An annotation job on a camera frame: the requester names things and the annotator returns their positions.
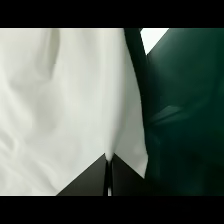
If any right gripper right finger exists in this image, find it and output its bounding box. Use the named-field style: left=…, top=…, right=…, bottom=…
left=111, top=153, right=148, bottom=197

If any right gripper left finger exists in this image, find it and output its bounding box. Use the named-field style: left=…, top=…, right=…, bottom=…
left=56, top=153, right=109, bottom=197

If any white garment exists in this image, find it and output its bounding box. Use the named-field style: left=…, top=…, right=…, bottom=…
left=0, top=27, right=149, bottom=197

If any dark green garment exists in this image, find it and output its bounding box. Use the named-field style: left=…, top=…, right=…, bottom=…
left=123, top=27, right=224, bottom=197

